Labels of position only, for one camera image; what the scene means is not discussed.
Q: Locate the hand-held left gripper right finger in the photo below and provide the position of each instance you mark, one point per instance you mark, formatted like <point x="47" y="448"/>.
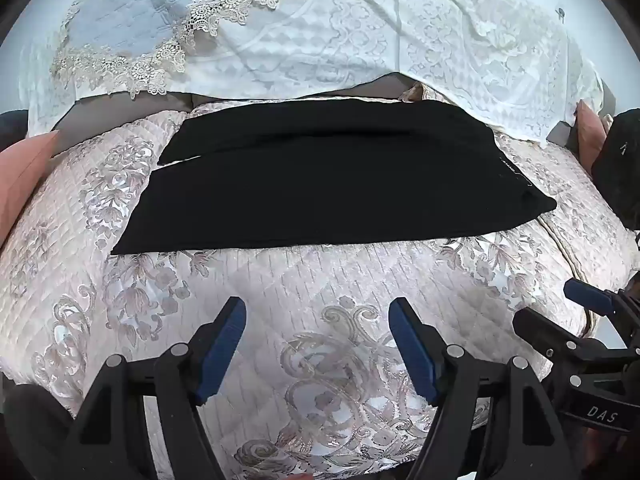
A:
<point x="415" y="345"/>

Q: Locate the black pants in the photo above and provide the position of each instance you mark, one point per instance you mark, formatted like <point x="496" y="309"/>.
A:
<point x="325" y="185"/>

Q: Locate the black cloth object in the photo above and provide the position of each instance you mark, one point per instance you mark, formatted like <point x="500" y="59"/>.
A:
<point x="620" y="170"/>

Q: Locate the pink pillow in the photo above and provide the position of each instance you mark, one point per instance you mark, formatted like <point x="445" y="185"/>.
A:
<point x="590" y="135"/>
<point x="25" y="175"/>

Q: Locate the dark navy cushion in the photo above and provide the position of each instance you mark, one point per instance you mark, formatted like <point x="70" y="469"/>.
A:
<point x="12" y="130"/>

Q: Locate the pink floral quilted bedspread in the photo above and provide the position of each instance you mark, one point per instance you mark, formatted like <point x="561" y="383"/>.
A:
<point x="310" y="280"/>

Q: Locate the blue quilted lace-trimmed cover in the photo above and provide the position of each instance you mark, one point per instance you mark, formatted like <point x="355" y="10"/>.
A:
<point x="130" y="20"/>

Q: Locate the small dark wall fixture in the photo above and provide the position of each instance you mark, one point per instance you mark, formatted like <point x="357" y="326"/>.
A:
<point x="560" y="14"/>

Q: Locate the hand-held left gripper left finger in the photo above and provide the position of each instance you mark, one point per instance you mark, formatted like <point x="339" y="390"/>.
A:
<point x="220" y="350"/>

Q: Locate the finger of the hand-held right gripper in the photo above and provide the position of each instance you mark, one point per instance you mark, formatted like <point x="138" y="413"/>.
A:
<point x="590" y="296"/>
<point x="550" y="337"/>

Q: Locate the white lace bed cover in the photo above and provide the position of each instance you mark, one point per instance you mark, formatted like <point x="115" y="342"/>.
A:
<point x="350" y="35"/>

